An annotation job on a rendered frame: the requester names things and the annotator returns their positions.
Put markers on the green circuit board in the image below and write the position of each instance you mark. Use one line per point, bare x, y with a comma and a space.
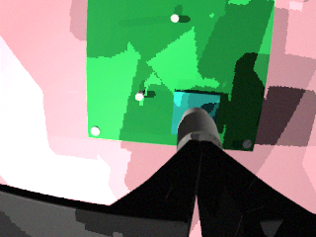
167, 71

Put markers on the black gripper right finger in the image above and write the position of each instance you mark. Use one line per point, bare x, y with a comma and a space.
233, 202

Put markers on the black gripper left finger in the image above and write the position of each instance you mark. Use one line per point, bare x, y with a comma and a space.
163, 206

